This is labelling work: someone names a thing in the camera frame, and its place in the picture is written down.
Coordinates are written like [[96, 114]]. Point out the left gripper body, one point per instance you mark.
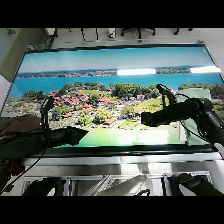
[[75, 136]]

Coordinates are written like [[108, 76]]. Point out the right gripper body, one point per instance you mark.
[[168, 115]]

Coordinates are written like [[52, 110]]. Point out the brown shirt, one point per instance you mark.
[[20, 123]]

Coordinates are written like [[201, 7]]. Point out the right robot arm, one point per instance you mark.
[[213, 125]]

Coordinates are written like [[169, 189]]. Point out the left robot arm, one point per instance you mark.
[[23, 143]]

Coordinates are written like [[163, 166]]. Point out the black office chair base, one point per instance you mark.
[[138, 31]]

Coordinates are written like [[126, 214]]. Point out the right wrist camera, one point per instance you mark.
[[165, 94]]

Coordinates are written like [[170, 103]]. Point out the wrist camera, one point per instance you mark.
[[46, 105], [165, 94]]

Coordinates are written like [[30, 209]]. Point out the silver frame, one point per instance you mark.
[[100, 166]]

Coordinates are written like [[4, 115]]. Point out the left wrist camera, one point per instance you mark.
[[46, 105]]

